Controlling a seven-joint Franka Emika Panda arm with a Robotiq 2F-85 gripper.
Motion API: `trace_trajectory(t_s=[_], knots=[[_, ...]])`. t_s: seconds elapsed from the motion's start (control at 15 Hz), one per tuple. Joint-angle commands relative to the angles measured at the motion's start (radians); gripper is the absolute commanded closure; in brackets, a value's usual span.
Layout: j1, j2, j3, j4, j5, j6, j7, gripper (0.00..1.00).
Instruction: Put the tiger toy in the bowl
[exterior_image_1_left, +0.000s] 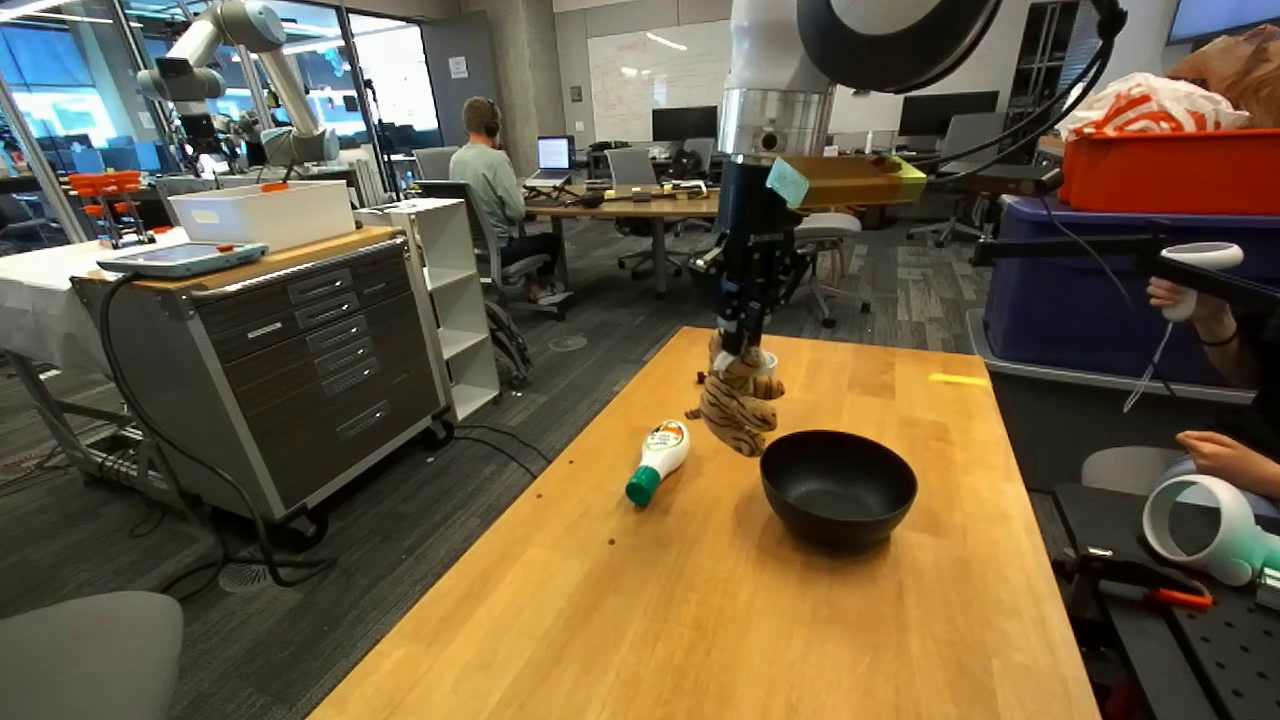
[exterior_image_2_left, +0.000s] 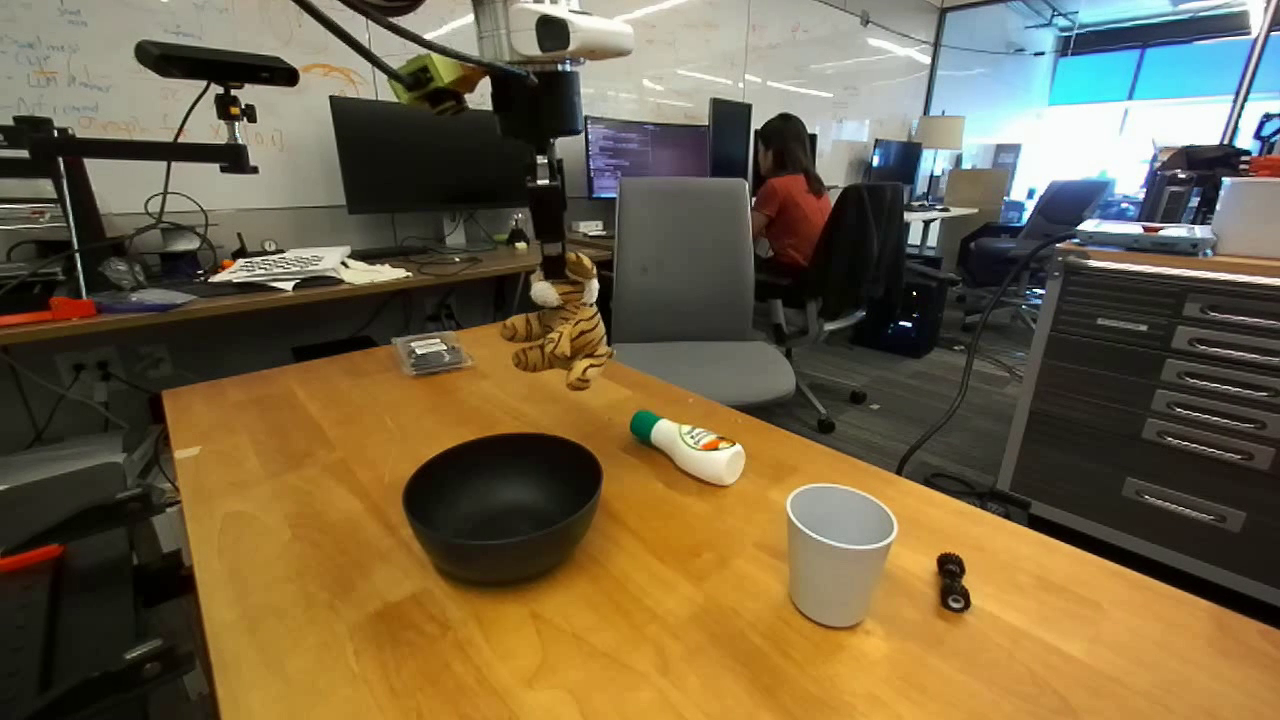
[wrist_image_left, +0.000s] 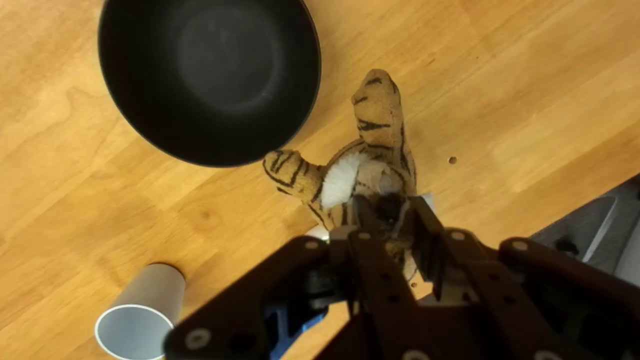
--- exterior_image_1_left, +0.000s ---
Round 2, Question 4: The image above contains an open laptop lit screen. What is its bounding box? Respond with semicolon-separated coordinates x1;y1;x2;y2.
533;130;580;185

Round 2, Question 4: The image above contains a white round stool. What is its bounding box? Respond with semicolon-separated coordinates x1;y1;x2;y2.
790;206;870;332

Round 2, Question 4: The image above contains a white round dish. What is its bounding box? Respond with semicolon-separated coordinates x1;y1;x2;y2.
1076;440;1201;501

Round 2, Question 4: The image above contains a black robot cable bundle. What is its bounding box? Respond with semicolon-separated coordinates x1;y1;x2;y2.
930;0;1131;180

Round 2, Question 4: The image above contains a teal paper tag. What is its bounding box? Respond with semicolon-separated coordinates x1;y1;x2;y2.
761;154;816;214

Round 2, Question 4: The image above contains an orange white cloth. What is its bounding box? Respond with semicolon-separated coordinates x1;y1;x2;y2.
1055;73;1257;143

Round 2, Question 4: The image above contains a white bottle with green cap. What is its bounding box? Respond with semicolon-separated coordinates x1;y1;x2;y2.
620;416;695;512

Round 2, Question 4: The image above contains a grey flat laptop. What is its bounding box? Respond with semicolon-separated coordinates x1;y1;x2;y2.
90;236;272;279

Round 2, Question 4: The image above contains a white box on cabinet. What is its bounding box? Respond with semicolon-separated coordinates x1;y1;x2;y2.
164;177;360;257

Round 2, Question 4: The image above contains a white shelf unit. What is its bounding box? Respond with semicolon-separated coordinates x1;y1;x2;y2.
383;195;509;424

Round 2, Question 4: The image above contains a white covered table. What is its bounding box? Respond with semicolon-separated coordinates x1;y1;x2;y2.
0;224;192;404

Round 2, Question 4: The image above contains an operator right hand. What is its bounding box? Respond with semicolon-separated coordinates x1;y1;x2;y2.
1146;270;1243;353

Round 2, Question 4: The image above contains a black perforated breadboard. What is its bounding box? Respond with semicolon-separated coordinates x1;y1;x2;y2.
1052;479;1280;720

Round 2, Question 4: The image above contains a dark swivel chair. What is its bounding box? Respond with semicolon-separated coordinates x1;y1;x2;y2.
456;185;580;329

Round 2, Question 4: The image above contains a person in green shirt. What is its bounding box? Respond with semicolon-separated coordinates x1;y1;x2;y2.
444;95;573;291

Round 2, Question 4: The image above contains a blue plastic bin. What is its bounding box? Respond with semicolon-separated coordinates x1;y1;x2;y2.
980;195;1280;390

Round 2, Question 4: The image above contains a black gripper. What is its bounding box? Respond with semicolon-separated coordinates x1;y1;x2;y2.
715;154;808;362

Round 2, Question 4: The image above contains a brown crumpled bag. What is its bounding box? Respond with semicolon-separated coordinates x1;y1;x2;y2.
1171;20;1280;130

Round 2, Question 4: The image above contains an orange plastic bin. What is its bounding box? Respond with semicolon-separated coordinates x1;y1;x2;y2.
1055;122;1280;219

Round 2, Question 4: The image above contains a wooden office desk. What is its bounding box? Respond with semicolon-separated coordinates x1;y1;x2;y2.
518;185;724;298

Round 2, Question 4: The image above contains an operator left hand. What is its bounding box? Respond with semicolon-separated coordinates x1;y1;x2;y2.
1176;427;1259;490

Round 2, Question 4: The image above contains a striped tiger plush toy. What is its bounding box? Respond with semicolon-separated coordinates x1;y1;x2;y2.
695;335;790;459

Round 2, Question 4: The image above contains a white handheld controller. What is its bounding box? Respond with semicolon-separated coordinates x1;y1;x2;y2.
1115;236;1250;416

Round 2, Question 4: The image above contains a black cabinet power cable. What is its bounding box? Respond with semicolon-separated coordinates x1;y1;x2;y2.
88;270;339;591

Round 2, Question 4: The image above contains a grey fabric office chair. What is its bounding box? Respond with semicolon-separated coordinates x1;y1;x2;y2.
0;591;186;720

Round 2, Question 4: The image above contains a wall whiteboard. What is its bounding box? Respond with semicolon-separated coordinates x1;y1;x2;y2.
582;14;737;143

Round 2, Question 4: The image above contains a grey drawer cabinet wood top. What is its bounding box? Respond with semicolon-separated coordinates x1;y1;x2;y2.
71;219;456;528

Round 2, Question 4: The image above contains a red handled tool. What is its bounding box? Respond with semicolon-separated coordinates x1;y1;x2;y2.
1091;572;1220;619

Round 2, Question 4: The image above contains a black bowl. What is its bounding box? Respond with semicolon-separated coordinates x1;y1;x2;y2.
754;427;918;554

